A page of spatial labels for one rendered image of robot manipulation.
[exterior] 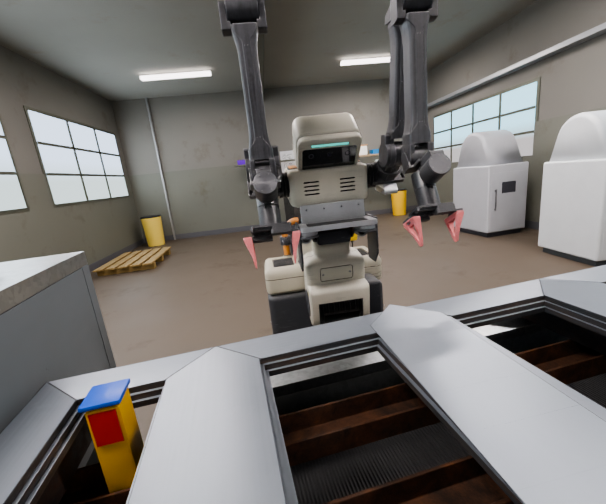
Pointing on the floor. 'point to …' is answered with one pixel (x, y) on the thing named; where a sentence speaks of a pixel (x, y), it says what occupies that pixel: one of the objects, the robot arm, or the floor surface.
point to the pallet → (129, 262)
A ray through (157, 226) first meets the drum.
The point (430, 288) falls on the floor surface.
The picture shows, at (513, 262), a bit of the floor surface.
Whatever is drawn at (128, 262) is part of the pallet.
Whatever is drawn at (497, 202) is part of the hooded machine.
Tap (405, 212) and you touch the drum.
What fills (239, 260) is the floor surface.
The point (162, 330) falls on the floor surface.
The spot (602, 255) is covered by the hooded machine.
